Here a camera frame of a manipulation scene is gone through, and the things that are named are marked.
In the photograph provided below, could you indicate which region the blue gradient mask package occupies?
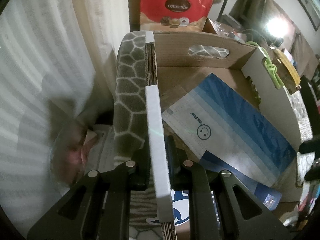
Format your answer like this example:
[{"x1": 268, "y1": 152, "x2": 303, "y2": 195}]
[{"x1": 162, "y1": 74, "x2": 296, "y2": 186}]

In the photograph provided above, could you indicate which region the cardboard box with handles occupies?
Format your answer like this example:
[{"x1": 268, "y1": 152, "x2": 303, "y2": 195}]
[{"x1": 144, "y1": 31, "x2": 304, "y2": 240}]

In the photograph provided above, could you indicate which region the neon green cable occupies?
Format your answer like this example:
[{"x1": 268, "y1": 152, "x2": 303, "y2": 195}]
[{"x1": 246, "y1": 40, "x2": 284, "y2": 90}]

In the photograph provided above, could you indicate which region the gold snack package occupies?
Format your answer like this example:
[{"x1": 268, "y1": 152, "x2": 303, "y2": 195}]
[{"x1": 266, "y1": 46, "x2": 301, "y2": 95}]

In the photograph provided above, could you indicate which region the grey honeycomb pattern blanket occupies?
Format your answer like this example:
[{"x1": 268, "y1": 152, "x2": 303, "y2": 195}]
[{"x1": 113, "y1": 31, "x2": 320, "y2": 240}]

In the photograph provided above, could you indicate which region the white curtain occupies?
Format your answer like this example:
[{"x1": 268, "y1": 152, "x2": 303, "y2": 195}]
[{"x1": 1, "y1": 0, "x2": 130, "y2": 235}]

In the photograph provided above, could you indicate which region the red Collection gift bag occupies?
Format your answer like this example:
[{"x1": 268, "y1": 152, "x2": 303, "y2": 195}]
[{"x1": 129, "y1": 0, "x2": 214, "y2": 32}]

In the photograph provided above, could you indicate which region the bright desk lamp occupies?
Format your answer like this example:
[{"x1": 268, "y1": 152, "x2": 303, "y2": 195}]
[{"x1": 266, "y1": 17, "x2": 289, "y2": 38}]

